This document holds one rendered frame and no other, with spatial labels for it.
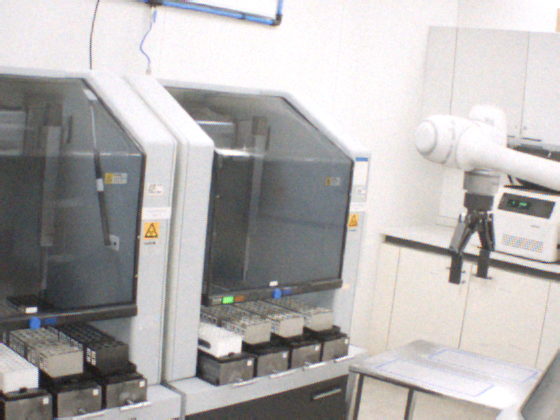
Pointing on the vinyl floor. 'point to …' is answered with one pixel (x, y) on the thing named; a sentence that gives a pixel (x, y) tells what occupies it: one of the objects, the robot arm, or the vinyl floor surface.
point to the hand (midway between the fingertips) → (468, 276)
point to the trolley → (445, 377)
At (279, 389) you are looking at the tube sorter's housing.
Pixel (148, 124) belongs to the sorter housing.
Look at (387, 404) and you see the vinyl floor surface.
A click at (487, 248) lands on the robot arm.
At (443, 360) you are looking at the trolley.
